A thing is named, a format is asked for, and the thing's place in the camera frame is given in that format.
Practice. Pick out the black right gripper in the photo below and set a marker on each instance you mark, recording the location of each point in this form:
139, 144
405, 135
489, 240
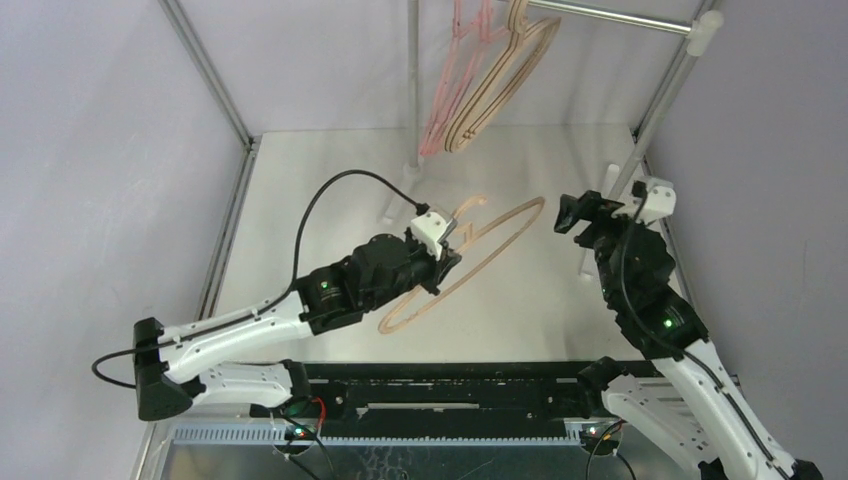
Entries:
593, 223

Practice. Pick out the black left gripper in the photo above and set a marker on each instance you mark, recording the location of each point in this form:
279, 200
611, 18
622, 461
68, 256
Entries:
436, 268

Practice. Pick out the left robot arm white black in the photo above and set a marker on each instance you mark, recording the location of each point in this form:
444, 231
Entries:
177, 368

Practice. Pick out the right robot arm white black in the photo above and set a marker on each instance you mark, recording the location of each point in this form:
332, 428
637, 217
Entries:
723, 438

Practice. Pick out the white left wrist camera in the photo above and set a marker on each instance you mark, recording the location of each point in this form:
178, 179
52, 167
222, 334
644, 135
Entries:
432, 229

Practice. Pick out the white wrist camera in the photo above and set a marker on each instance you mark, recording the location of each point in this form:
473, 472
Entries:
432, 229
652, 199

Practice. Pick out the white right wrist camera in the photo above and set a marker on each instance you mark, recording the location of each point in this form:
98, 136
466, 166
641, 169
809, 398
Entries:
652, 199

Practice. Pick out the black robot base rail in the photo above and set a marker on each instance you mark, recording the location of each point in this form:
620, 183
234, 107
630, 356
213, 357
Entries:
519, 401

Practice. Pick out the left controller board with wires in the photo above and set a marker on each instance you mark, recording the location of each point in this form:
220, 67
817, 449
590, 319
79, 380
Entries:
307, 433

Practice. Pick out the controller board with wires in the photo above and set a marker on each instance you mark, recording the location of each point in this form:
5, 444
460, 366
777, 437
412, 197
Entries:
603, 442
307, 433

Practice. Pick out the silver clothes rack frame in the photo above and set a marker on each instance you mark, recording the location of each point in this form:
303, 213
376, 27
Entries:
612, 62

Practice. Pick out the right controller board with wires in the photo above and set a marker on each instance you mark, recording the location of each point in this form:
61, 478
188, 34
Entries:
603, 442

